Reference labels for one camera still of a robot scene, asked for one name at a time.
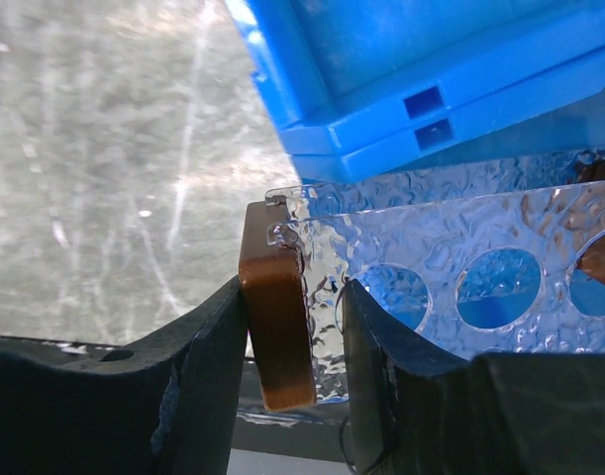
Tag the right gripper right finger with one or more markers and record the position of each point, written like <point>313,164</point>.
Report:
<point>418,409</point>

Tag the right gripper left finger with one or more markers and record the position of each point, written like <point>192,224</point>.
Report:
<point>163,404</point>

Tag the blue double bin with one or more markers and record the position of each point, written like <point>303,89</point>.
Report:
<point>359,88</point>

